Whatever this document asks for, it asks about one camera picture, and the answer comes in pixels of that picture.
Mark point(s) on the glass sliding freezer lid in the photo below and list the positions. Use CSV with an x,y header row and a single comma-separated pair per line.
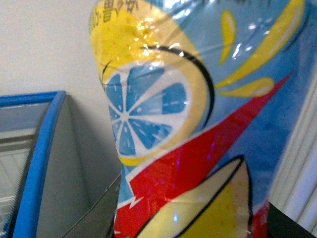
x,y
21,120

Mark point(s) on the white chest freezer blue rim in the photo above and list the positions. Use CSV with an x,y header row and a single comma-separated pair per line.
x,y
43,189

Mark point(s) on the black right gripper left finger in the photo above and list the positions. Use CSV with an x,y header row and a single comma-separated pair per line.
x,y
98,221

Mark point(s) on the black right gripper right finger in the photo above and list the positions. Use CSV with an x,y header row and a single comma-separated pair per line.
x,y
281,226

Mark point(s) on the lemon tea drink bottle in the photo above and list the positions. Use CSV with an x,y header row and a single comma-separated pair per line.
x,y
203,97

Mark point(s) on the white ribbed radiator panel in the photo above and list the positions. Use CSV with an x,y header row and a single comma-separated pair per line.
x,y
295,190

